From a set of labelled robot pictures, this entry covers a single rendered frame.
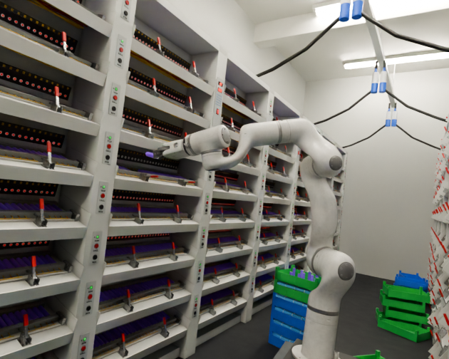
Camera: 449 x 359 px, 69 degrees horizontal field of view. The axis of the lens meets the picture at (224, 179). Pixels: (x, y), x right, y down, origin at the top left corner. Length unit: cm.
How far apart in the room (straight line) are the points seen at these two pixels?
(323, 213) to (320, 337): 46
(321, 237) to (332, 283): 18
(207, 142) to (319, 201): 48
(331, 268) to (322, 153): 42
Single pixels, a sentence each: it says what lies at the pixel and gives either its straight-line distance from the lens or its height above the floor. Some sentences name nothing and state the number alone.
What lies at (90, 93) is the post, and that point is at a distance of 141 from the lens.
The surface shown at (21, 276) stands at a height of 56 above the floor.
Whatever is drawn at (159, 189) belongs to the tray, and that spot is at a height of 90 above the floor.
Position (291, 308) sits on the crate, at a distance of 216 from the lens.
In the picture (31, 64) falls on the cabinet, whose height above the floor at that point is 130.
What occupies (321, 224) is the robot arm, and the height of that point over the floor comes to 83.
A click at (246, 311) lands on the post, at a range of 254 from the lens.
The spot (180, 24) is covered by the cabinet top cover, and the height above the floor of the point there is 171.
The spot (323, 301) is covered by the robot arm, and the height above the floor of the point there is 54.
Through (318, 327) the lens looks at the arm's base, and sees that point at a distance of 137.
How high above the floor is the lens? 90
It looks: 3 degrees up
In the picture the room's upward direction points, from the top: 6 degrees clockwise
